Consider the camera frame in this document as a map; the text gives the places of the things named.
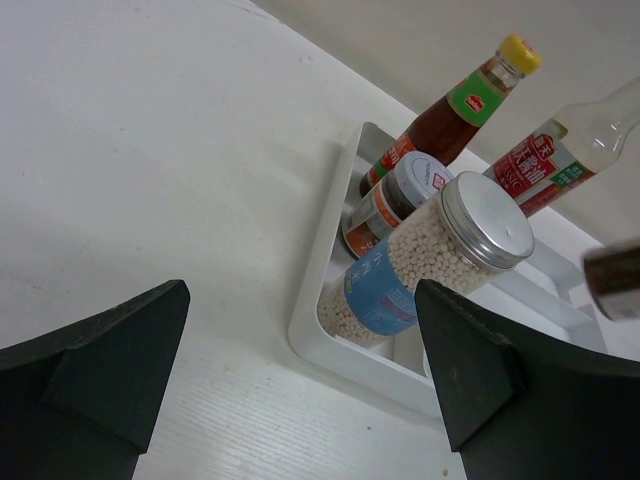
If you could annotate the clear soy sauce bottle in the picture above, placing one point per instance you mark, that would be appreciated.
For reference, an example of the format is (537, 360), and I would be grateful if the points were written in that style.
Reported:
(576, 143)

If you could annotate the small yellow-label bottle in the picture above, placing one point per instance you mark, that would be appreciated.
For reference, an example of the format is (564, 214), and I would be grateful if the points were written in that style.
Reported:
(612, 278)

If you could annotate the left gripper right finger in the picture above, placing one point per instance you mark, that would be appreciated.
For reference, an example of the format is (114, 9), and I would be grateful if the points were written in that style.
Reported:
(519, 404)

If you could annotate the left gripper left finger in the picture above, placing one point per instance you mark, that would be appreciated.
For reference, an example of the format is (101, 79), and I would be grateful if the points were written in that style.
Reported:
(82, 401)

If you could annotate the silver-lid bead jar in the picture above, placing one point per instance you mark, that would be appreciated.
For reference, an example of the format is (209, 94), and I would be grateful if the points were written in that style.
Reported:
(463, 237)

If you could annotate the white-lid sauce jar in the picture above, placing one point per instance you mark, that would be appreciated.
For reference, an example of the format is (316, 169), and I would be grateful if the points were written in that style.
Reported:
(416, 178)

